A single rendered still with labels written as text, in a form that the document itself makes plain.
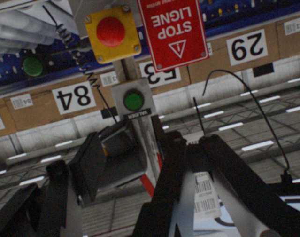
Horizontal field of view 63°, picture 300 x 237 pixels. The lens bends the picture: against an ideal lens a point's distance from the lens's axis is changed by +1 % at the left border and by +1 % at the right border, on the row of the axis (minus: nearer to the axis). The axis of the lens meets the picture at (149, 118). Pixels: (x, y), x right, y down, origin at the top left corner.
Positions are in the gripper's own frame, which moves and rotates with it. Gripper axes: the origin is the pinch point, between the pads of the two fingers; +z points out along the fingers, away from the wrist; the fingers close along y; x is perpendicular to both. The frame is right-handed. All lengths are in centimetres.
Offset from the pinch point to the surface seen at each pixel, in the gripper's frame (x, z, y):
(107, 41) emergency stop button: 9.8, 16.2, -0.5
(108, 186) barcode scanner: -13.0, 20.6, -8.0
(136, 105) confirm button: -0.9, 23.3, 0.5
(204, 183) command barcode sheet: -20.8, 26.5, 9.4
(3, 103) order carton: 3, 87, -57
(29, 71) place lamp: 13, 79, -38
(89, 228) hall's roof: -710, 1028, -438
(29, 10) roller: 20.0, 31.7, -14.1
